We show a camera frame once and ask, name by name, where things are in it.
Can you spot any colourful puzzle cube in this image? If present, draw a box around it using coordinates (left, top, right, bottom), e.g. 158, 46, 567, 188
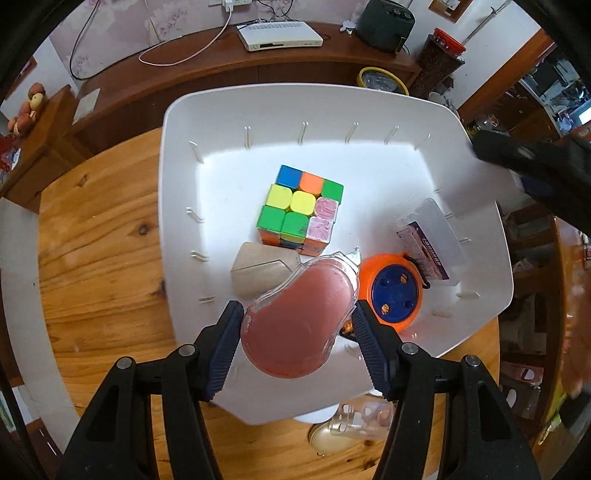
256, 165, 344, 257

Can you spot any yellow rimmed waste bin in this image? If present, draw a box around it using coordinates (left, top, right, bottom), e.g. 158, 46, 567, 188
356, 67, 410, 96

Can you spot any round gold compact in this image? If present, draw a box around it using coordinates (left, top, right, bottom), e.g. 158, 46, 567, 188
308, 422, 360, 456

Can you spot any brown wooden tv cabinet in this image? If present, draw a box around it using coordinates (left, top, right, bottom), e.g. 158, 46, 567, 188
70, 22, 420, 155

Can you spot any clear plastic box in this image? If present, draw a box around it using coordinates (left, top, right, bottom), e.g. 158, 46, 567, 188
329, 397, 396, 440

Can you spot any white set-top box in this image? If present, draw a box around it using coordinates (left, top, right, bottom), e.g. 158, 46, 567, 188
238, 21, 324, 52

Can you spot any orange blue cable reel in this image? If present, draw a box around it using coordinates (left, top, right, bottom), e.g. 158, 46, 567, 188
359, 252, 431, 333

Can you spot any pink clear blister case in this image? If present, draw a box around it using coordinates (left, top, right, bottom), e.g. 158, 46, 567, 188
240, 250, 361, 379

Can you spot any black cable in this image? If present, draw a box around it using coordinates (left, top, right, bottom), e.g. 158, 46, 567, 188
67, 0, 153, 82

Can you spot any white cable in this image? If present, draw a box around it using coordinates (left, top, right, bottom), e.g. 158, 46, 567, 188
137, 2, 235, 68

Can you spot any white charger block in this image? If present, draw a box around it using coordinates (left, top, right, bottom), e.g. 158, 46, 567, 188
394, 198, 467, 286

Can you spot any wall socket strip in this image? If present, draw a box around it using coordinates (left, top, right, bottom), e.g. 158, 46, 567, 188
207, 0, 252, 9

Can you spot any dark cylinder red lid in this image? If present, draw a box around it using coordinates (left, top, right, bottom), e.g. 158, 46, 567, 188
409, 28, 467, 99

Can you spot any fruit pile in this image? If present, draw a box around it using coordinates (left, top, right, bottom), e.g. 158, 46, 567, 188
7, 82, 47, 137

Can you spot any white plastic storage bin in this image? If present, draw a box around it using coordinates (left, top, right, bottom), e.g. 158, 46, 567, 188
158, 84, 513, 425

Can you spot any brown side cabinet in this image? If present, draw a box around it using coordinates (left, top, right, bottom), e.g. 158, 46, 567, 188
1, 85, 93, 213

